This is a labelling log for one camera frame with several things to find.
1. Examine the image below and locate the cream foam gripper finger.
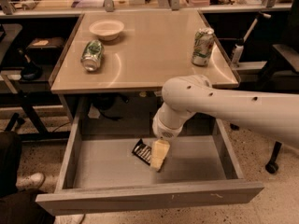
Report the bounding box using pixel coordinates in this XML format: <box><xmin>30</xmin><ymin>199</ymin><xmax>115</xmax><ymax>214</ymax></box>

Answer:
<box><xmin>150</xmin><ymin>139</ymin><xmax>170</xmax><ymax>171</ymax></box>

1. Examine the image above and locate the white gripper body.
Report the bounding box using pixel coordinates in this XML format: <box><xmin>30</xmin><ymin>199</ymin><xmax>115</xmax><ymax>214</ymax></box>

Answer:
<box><xmin>152</xmin><ymin>114</ymin><xmax>182</xmax><ymax>140</ymax></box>

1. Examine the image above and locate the black rxbar chocolate wrapper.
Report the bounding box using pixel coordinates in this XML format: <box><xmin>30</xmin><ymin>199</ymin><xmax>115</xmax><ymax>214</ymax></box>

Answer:
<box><xmin>132</xmin><ymin>139</ymin><xmax>151</xmax><ymax>165</ymax></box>

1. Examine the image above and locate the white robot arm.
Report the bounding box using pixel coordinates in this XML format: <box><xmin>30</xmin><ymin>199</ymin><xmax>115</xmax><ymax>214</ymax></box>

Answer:
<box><xmin>152</xmin><ymin>75</ymin><xmax>299</xmax><ymax>148</ymax></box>

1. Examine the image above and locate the open grey drawer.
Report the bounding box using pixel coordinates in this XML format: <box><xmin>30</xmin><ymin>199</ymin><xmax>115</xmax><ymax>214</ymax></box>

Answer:
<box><xmin>35</xmin><ymin>96</ymin><xmax>265</xmax><ymax>217</ymax></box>

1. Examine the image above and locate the grey counter cabinet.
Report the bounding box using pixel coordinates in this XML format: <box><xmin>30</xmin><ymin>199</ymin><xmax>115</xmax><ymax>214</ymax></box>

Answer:
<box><xmin>51</xmin><ymin>9</ymin><xmax>239</xmax><ymax>118</ymax></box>

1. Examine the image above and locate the green soda can upright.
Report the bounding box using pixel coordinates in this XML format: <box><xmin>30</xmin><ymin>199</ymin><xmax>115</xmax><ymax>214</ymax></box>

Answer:
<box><xmin>192</xmin><ymin>27</ymin><xmax>214</xmax><ymax>66</ymax></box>

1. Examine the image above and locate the green soda can lying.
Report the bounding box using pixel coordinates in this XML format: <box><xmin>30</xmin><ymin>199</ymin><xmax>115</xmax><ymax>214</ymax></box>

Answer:
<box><xmin>80</xmin><ymin>40</ymin><xmax>105</xmax><ymax>72</ymax></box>

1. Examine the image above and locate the white handheld vacuum stick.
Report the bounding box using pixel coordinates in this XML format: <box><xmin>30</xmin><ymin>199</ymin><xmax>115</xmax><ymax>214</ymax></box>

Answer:
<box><xmin>231</xmin><ymin>12</ymin><xmax>271</xmax><ymax>65</ymax></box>

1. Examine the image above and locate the white paper bowl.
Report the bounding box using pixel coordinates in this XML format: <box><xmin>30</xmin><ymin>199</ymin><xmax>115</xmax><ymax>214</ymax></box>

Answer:
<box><xmin>89</xmin><ymin>20</ymin><xmax>124</xmax><ymax>41</ymax></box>

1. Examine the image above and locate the black office chair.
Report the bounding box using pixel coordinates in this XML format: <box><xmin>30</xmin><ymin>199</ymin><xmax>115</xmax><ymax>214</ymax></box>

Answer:
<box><xmin>229</xmin><ymin>0</ymin><xmax>299</xmax><ymax>175</ymax></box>

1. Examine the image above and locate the black box with label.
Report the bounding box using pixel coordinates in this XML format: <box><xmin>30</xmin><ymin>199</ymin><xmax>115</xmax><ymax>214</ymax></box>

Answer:
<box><xmin>26</xmin><ymin>37</ymin><xmax>64</xmax><ymax>56</ymax></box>

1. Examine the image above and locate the person's dark trouser leg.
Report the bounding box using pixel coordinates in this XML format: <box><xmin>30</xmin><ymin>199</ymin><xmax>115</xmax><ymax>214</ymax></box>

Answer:
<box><xmin>0</xmin><ymin>132</ymin><xmax>55</xmax><ymax>224</ymax></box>

